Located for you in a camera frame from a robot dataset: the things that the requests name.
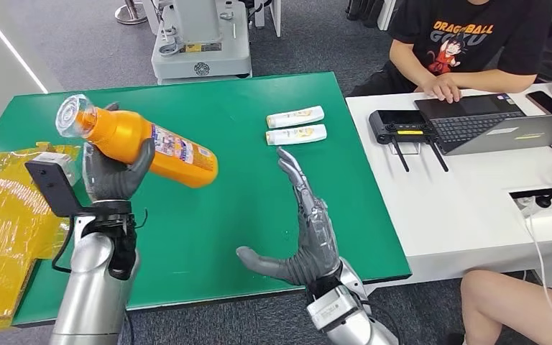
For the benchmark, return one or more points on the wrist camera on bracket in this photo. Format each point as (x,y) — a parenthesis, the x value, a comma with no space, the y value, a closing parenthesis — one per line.
(50,185)
(330,309)

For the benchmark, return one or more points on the white tube bottle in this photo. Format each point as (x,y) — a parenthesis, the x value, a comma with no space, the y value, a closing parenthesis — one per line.
(295,134)
(295,117)

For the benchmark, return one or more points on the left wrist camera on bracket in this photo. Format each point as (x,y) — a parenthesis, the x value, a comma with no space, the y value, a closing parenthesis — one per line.
(50,185)

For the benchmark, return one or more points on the black smartphone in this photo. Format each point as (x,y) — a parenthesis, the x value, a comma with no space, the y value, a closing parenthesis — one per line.
(546,102)

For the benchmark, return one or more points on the person's bare leg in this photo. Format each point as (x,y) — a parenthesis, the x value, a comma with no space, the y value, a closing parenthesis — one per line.
(509,304)

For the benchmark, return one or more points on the black remote controller with antennas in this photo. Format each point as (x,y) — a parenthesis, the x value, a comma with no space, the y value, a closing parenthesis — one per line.
(398,124)

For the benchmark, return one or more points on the grey open laptop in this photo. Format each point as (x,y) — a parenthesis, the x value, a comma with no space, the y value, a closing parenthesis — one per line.
(471,124)

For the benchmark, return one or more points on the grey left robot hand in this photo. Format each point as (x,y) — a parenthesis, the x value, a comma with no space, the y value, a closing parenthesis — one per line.
(109,178)

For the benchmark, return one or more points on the yellow taped cardboard box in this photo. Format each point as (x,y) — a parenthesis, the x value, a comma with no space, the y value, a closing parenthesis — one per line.
(0,238)

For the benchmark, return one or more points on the person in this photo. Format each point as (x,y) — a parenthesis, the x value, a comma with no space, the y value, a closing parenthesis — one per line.
(466,43)

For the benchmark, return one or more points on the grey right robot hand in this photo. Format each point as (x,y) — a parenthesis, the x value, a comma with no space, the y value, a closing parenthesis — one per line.
(316,247)

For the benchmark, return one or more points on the white robot base machine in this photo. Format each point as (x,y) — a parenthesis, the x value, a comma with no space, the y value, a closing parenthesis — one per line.
(207,51)

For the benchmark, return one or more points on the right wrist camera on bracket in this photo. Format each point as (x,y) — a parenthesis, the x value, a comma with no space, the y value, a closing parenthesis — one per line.
(330,309)

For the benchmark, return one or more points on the orange bottle with printed label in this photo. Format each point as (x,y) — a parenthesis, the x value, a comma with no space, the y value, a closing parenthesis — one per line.
(123,133)

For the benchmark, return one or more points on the metal stanchion base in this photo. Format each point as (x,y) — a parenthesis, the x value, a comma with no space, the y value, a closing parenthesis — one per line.
(131,15)

